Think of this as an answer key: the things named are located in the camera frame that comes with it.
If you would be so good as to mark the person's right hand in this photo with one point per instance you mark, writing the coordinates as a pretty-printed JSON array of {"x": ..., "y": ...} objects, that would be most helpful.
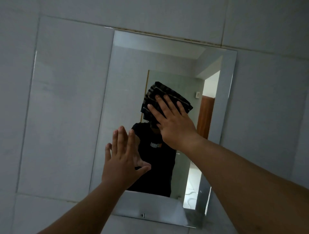
[{"x": 176, "y": 127}]

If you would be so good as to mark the person's left hand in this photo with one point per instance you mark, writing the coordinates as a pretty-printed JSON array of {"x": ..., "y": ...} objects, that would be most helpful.
[{"x": 119, "y": 166}]

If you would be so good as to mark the person's left little finger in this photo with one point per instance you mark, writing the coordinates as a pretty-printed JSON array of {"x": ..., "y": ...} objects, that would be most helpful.
[{"x": 108, "y": 151}]

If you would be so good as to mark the person's right middle finger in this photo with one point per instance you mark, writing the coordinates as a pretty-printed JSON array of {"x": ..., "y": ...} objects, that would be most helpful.
[{"x": 163, "y": 104}]

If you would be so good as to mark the person's right thumb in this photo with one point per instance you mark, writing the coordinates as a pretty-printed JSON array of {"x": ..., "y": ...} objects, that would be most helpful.
[{"x": 158, "y": 125}]

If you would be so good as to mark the person's left thumb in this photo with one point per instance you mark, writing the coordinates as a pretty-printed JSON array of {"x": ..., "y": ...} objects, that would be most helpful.
[{"x": 144, "y": 168}]

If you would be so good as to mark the person's right little finger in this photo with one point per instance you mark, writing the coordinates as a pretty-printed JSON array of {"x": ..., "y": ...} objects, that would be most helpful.
[{"x": 181, "y": 107}]

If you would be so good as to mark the person's left middle finger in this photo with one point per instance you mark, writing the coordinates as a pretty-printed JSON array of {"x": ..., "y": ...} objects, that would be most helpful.
[{"x": 122, "y": 141}]

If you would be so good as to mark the dark striped cleaning cloth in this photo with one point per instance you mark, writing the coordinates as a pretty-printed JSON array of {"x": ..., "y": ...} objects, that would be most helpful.
[{"x": 154, "y": 89}]

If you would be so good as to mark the person's left forearm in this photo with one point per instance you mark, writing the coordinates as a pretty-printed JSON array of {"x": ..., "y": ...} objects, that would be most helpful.
[{"x": 89, "y": 212}]

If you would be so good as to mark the person's right forearm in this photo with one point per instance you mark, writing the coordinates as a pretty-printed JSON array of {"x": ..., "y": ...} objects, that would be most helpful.
[{"x": 241, "y": 185}]

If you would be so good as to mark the frameless rectangular wall mirror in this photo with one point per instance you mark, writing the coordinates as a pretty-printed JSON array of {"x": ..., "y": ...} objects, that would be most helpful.
[{"x": 125, "y": 79}]

